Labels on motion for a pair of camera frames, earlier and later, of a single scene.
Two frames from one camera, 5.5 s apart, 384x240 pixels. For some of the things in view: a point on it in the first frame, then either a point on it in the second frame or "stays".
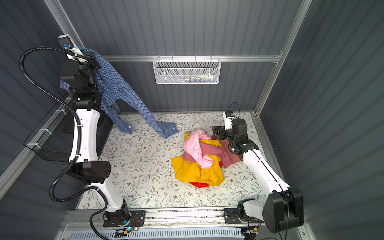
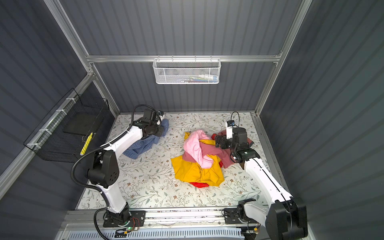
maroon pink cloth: (226, 155) stays
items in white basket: (200, 78) stays
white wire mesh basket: (187, 71) stays
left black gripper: (94, 67) → (159, 133)
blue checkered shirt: (124, 110) → (145, 143)
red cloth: (201, 185) stays
